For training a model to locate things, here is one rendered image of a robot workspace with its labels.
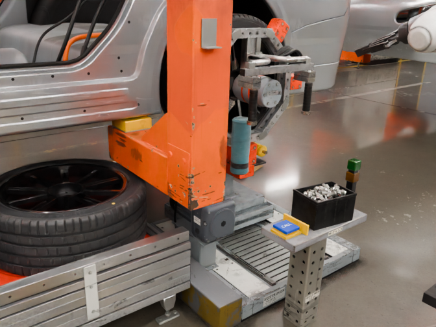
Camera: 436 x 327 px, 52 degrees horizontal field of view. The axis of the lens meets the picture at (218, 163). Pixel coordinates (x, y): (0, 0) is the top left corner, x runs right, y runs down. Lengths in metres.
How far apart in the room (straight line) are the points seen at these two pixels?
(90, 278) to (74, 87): 0.73
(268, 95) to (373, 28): 2.57
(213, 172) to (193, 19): 0.54
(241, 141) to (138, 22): 0.67
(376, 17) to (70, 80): 3.19
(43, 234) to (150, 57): 0.85
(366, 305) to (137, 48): 1.49
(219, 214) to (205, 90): 0.64
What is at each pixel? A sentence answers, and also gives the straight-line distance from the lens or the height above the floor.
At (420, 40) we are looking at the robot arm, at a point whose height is 1.15.
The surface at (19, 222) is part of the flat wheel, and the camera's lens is 1.70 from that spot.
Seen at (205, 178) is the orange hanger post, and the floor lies 0.64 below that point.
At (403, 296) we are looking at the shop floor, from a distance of 2.28.
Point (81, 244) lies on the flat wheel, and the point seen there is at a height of 0.40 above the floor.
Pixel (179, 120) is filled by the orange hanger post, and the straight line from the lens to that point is 1.57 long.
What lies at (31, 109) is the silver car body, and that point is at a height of 0.83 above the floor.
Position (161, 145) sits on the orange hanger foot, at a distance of 1.75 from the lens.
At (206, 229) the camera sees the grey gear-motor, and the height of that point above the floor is 0.31.
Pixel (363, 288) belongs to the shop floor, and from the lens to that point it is 2.26.
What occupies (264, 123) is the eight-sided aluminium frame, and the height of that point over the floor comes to 0.65.
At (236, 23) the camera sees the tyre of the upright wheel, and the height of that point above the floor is 1.14.
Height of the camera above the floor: 1.25
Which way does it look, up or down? 20 degrees down
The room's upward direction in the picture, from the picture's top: 2 degrees clockwise
